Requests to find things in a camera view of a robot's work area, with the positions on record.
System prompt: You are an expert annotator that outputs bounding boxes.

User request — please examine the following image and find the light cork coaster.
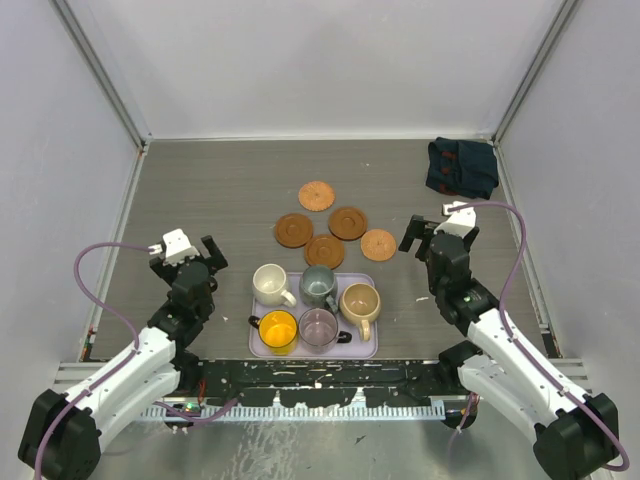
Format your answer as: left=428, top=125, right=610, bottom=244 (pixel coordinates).
left=298, top=181, right=335, bottom=212
left=360, top=229, right=396, bottom=262

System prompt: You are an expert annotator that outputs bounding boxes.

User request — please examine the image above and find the dark wooden coaster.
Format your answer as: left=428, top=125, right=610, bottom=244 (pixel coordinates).
left=304, top=234, right=345, bottom=269
left=328, top=206, right=368, bottom=241
left=274, top=213, right=313, bottom=248

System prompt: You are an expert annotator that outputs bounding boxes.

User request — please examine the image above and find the beige ceramic mug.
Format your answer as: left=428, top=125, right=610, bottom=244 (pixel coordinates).
left=339, top=283, right=381, bottom=342

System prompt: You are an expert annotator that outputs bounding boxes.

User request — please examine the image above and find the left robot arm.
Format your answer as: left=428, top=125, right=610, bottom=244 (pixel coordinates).
left=18, top=229, right=228, bottom=479

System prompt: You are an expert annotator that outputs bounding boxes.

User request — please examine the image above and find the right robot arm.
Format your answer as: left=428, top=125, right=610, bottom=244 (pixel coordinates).
left=399, top=212, right=622, bottom=479

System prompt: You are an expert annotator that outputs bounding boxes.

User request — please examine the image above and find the white ceramic mug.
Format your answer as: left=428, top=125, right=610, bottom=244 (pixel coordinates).
left=252, top=263, right=297, bottom=308

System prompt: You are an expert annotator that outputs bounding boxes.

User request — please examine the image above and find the dark blue folded cloth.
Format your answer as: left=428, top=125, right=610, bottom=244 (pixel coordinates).
left=425, top=137, right=499, bottom=200

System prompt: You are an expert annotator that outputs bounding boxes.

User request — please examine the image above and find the yellow glass mug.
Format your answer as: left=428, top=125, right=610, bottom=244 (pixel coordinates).
left=248, top=310, right=299, bottom=356

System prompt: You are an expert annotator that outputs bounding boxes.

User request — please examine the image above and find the grey-green ceramic mug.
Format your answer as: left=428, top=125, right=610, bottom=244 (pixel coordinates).
left=299, top=265, right=339, bottom=314

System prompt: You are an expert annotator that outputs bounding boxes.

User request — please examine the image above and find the lavender plastic tray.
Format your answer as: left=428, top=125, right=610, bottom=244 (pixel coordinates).
left=248, top=272, right=378, bottom=360

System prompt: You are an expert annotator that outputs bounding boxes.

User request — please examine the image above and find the clear purple glass mug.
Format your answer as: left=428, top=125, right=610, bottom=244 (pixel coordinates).
left=299, top=308, right=352, bottom=355

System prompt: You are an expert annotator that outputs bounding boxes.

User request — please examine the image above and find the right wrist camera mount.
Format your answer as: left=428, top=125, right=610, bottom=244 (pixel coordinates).
left=434, top=201, right=476, bottom=238

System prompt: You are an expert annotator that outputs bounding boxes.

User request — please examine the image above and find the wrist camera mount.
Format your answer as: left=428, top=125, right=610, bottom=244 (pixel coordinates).
left=434, top=201, right=476, bottom=238
left=148, top=228, right=199, bottom=266

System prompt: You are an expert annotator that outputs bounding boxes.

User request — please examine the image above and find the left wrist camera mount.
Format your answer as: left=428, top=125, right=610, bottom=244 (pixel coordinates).
left=148, top=228, right=199, bottom=266

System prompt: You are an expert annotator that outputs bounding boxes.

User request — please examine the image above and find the white slotted cable duct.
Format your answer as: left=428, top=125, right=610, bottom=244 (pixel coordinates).
left=139, top=397, right=446, bottom=422

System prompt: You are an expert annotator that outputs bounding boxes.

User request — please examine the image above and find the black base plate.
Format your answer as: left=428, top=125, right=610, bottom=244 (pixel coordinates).
left=177, top=359, right=468, bottom=408

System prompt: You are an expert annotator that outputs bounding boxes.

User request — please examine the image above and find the aluminium frame rail front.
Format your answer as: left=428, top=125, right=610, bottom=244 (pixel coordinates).
left=54, top=358, right=592, bottom=393

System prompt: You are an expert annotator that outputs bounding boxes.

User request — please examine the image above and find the aluminium frame post right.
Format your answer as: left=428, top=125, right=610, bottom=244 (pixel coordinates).
left=491, top=0, right=581, bottom=144

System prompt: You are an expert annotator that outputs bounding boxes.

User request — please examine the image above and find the aluminium frame post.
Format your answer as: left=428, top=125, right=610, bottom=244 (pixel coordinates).
left=491, top=0, right=581, bottom=144
left=50, top=0, right=148, bottom=149

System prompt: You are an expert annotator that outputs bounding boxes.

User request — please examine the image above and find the aluminium frame post left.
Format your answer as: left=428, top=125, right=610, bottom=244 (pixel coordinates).
left=50, top=0, right=148, bottom=149

